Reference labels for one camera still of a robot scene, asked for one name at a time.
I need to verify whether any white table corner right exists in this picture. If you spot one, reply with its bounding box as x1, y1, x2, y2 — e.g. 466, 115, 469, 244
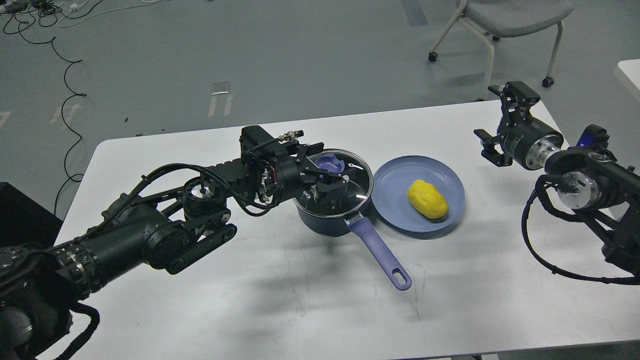
614, 59, 640, 103

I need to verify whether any silver floor plate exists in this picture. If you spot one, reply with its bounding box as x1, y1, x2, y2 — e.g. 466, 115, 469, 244
210, 80, 231, 96

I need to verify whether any black box at left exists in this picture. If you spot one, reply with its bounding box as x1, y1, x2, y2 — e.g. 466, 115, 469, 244
0, 182, 63, 249

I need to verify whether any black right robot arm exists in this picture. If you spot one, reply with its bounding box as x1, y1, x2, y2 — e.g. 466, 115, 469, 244
474, 80, 640, 286

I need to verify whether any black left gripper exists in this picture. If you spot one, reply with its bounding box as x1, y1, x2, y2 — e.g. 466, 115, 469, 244
257, 142, 349, 214

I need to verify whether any grey chair white frame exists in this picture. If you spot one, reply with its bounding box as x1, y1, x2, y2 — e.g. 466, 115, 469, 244
428, 0, 574, 101

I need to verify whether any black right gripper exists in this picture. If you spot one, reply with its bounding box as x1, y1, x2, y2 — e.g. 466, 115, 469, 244
474, 80, 564, 171

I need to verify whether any yellow potato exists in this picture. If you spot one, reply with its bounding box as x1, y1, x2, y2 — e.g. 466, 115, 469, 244
406, 178, 449, 220

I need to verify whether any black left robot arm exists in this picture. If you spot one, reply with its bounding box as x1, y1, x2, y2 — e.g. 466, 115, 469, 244
0, 125, 350, 360

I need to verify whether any dark blue saucepan purple handle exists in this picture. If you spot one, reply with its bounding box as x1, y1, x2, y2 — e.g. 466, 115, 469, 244
300, 169, 412, 291

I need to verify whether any blue round plate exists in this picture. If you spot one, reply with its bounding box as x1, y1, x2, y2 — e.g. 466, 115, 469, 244
372, 155, 466, 239

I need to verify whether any white floor cable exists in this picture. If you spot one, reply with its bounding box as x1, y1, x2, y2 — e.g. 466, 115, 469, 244
56, 0, 166, 29

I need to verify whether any glass lid purple knob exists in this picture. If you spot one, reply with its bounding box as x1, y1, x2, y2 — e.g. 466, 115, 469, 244
294, 149, 373, 219

